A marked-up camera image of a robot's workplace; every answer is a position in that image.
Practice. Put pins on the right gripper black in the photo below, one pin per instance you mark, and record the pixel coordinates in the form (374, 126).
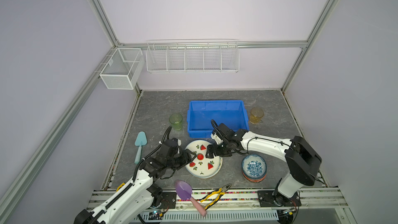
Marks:
(214, 146)

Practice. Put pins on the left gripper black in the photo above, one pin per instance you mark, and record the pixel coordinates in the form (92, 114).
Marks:
(186, 158)

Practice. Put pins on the watermelon pattern white plate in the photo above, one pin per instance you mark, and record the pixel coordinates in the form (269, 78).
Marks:
(201, 166)

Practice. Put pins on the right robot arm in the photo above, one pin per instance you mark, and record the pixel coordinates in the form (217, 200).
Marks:
(302, 160)

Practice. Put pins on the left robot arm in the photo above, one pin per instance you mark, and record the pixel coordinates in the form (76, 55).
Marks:
(140, 192)

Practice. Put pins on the blue plastic bin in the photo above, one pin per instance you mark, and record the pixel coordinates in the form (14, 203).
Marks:
(232, 113)

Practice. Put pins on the yellow black pliers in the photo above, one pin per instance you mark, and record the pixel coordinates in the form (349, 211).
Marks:
(215, 195)

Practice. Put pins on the green glass cup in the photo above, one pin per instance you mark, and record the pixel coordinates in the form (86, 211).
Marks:
(176, 121)

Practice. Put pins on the blue floral ceramic bowl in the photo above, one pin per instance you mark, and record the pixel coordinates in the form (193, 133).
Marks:
(254, 165)

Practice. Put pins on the teal spatula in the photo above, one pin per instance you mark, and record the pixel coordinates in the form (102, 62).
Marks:
(141, 140)

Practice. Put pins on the red rimmed bowl underneath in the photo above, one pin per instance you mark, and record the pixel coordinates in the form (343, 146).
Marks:
(253, 179)

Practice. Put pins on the green circuit board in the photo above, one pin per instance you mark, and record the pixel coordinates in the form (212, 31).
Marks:
(155, 215)

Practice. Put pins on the amber glass cup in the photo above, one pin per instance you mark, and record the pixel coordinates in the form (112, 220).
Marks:
(256, 114)

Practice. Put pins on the yellow tape measure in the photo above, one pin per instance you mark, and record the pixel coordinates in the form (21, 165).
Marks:
(120, 186)

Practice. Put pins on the small white mesh basket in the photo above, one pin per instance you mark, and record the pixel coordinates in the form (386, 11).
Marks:
(123, 69)

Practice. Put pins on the purple scoop pink handle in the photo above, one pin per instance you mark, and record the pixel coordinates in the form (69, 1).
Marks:
(184, 191)

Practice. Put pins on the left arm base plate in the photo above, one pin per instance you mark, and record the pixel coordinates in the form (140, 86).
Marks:
(166, 200)

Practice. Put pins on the white vented cable duct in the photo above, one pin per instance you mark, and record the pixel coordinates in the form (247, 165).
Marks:
(214, 216)

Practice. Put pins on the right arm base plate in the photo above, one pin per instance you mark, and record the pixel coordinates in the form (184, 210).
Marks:
(271, 198)

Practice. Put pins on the long white wire basket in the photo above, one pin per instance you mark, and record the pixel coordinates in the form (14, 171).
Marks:
(193, 56)

